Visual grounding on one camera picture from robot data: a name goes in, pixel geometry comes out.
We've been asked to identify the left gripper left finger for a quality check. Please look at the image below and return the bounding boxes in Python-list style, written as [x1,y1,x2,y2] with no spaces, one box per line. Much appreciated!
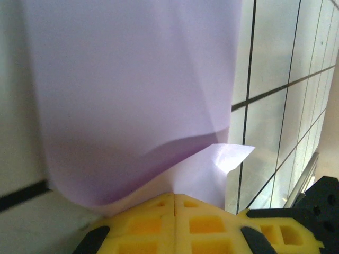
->
[76,193,176,254]

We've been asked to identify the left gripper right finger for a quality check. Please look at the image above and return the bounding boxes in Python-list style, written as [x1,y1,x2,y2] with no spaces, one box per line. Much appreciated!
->
[175,194,274,254]

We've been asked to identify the purple paper sheet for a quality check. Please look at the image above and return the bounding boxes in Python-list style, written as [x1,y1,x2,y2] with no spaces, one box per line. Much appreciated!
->
[26,0,256,221]

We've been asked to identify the aluminium table frame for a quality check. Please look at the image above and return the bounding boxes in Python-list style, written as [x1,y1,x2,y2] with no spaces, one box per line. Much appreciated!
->
[280,152,320,210]

